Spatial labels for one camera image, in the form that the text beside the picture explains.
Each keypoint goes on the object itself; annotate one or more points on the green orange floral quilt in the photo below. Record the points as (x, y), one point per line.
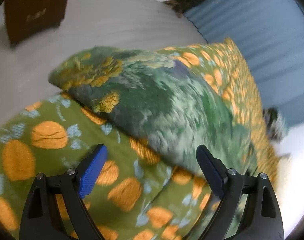
(138, 194)

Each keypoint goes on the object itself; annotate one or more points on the blue pleated curtain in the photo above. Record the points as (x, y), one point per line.
(270, 36)

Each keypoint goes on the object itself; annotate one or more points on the dark brown wooden cabinet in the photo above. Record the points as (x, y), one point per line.
(24, 18)

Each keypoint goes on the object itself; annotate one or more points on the green landscape print padded jacket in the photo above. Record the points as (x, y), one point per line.
(157, 99)

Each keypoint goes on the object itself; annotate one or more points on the pile of clothes by bed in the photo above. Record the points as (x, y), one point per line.
(276, 125)

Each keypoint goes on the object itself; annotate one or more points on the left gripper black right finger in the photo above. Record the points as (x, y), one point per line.
(261, 217)

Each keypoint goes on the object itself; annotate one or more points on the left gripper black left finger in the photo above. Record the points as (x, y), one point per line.
(41, 218)

